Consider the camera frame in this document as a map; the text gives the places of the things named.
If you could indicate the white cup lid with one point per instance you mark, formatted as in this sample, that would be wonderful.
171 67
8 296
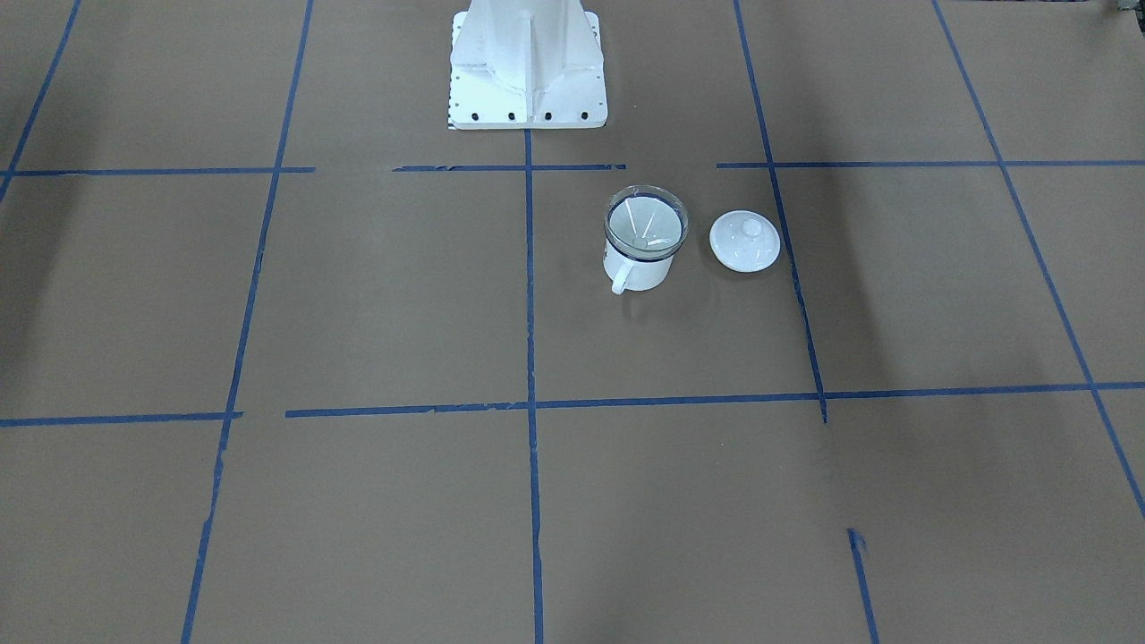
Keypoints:
744 241

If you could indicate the white enamel cup blue rim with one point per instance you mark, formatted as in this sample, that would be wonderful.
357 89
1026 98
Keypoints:
628 275

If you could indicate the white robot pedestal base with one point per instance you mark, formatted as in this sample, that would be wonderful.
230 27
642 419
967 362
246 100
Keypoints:
526 64

